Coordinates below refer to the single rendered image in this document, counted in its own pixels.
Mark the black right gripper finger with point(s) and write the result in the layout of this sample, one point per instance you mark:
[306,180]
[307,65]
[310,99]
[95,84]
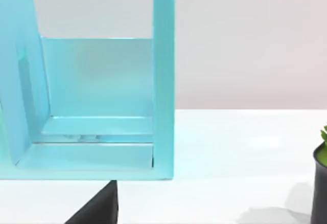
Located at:
[102,206]

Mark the light blue rack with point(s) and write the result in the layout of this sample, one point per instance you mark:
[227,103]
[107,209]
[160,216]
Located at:
[102,86]

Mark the black plant pot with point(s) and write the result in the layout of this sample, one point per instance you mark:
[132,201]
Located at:
[320,190]

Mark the green plant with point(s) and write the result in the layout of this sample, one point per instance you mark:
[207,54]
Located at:
[324,134]

